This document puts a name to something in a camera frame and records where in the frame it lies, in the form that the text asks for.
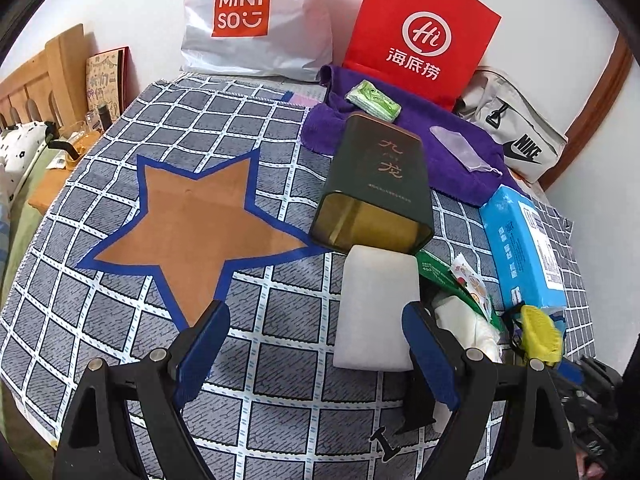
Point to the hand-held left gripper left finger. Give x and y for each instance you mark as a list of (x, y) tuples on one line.
[(200, 355)]

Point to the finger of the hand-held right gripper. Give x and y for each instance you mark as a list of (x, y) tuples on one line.
[(567, 371)]

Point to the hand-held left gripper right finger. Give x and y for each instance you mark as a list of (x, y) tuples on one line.
[(430, 355)]

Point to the yellow pouch with black bands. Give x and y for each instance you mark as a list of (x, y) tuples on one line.
[(542, 335)]

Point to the white foam block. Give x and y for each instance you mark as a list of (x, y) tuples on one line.
[(372, 305)]

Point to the orange fruit print sachet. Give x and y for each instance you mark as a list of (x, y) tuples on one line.
[(472, 285)]

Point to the white soft wad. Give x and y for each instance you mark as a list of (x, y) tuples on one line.
[(467, 330)]

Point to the green plastic packet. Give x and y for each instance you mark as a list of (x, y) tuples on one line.
[(435, 270)]

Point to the blue tissue box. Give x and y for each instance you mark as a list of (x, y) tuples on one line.
[(525, 255)]

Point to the checked mat with star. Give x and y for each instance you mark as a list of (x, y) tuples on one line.
[(200, 220)]

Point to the dark green tin box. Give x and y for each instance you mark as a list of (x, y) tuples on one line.
[(380, 165)]

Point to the pale translucent pouch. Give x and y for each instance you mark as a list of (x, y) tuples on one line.
[(460, 147)]

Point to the purple towel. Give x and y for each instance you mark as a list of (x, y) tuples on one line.
[(435, 120)]

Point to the grey sling bag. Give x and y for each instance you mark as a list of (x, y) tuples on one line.
[(530, 130)]

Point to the green tissue packet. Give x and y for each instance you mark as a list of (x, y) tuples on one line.
[(375, 100)]

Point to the white pillow with black dots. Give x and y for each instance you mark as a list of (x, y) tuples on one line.
[(20, 150)]

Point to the doodle cover book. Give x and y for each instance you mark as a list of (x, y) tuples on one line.
[(105, 80)]

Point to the red paper bag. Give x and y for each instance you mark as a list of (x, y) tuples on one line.
[(385, 35)]

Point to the wooden headboard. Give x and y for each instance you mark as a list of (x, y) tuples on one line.
[(45, 70)]

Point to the white plastic shopping bag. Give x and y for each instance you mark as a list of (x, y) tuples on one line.
[(280, 25)]

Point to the wooden door frame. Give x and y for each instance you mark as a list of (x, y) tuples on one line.
[(605, 105)]

